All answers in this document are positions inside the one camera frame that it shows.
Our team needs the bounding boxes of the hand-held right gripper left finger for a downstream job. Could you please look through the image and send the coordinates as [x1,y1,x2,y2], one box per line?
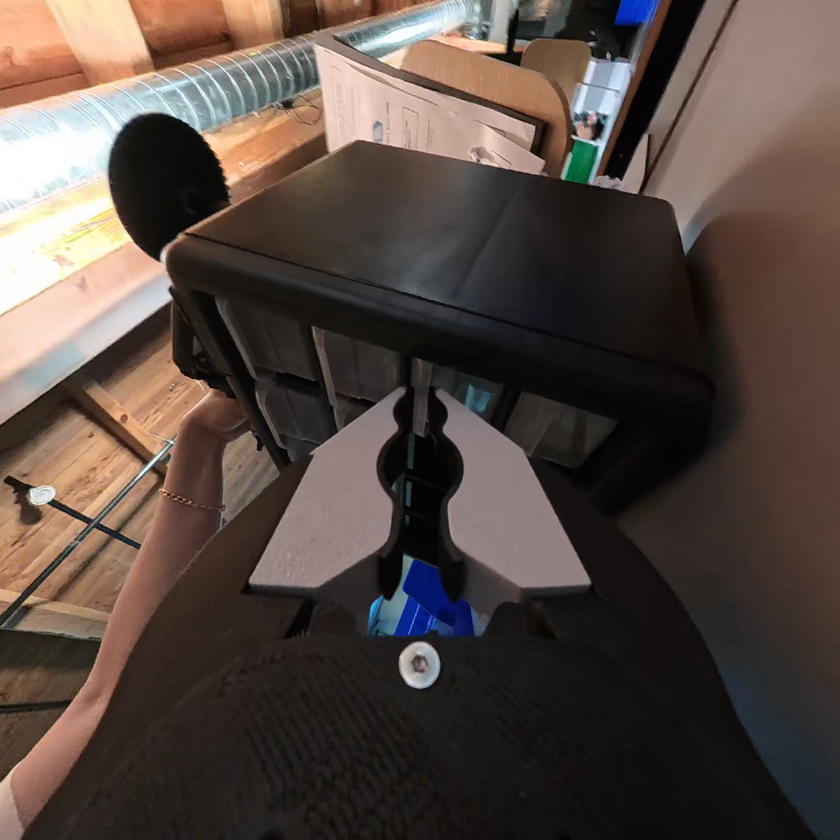
[248,387,411,601]

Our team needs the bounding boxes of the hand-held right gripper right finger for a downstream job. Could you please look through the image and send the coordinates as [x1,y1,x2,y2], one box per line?
[433,388,592,601]

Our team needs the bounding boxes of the small clear plastic drawer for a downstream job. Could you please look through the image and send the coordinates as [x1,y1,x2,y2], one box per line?
[410,357,435,438]

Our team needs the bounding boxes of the black drawer cabinet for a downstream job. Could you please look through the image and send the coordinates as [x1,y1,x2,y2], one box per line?
[164,140,716,519]

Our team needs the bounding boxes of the person's left forearm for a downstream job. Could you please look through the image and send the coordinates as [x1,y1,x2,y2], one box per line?
[0,430,227,837]

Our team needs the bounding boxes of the person's left hand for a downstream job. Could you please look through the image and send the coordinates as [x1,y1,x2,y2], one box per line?
[177,390,258,462]

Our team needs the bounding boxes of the blue plastic piece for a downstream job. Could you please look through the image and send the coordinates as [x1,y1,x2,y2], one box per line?
[367,554,476,637]

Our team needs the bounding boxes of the set of translucent cabinet drawers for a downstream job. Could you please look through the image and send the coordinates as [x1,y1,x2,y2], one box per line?
[213,295,621,470]

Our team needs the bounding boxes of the thin metal rod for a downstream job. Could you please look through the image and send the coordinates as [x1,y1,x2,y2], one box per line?
[0,438,178,627]

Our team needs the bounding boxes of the black rod with white clip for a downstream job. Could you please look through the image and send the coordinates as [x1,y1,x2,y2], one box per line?
[3,476,143,551]

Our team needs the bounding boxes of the printed instruction sheet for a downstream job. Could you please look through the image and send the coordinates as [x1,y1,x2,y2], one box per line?
[315,42,547,176]

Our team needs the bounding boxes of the brown cardboard stand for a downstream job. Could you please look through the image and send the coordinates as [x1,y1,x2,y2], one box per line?
[400,39,573,178]
[521,38,593,101]

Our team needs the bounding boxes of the green box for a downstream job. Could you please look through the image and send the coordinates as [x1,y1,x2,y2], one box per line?
[561,140,601,185]

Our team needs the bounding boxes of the white shelf unit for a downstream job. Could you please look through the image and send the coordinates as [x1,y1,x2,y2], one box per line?
[571,58,642,142]

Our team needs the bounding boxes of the silver ventilation duct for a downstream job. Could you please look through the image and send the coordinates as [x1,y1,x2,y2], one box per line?
[0,0,488,221]

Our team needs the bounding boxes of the gold chain bracelet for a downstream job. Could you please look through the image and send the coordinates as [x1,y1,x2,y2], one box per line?
[159,487,227,513]

